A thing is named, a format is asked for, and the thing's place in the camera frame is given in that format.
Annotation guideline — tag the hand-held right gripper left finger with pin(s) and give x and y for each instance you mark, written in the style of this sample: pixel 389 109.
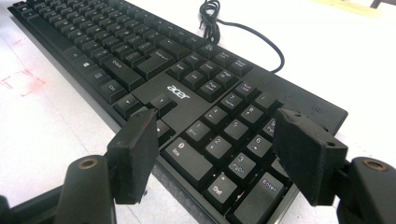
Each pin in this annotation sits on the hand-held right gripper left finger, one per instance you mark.
pixel 134 158

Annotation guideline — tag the wooden table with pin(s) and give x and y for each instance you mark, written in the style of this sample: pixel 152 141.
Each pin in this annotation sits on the wooden table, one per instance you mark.
pixel 348 6

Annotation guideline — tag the black computer keyboard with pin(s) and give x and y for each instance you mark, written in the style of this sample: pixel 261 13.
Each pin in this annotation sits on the black computer keyboard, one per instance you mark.
pixel 174 81

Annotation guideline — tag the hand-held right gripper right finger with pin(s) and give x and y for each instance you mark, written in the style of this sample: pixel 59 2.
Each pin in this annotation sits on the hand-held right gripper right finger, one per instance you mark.
pixel 308 155

